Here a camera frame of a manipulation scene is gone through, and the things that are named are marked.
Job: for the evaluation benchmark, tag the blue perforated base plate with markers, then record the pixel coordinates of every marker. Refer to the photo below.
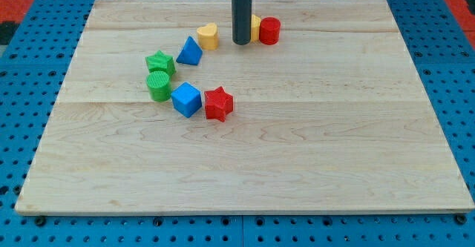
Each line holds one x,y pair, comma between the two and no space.
34,65

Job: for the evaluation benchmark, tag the blue triangle block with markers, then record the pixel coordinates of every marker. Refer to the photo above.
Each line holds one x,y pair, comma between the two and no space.
190,53

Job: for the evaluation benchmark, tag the green cylinder block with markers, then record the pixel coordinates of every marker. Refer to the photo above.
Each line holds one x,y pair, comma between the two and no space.
159,86

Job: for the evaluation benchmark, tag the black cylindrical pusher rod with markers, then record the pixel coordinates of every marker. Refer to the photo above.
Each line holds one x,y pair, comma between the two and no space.
241,21

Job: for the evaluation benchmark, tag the light wooden board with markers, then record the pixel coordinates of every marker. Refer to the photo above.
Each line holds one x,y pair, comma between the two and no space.
333,119

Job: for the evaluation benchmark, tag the yellow heart block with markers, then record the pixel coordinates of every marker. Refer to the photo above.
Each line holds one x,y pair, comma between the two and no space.
208,37

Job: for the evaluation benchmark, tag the blue cube block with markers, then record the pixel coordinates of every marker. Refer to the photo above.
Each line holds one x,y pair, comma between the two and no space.
186,99

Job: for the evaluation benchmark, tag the green star block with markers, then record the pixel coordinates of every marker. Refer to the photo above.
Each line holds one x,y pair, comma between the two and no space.
161,62

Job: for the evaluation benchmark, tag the red star block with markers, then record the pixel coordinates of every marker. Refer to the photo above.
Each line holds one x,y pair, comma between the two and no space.
218,104

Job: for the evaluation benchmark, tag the yellow block behind rod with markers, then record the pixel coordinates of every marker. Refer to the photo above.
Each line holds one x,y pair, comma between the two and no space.
255,28

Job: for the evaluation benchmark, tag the red cylinder block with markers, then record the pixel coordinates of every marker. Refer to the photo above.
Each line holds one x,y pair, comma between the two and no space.
269,30

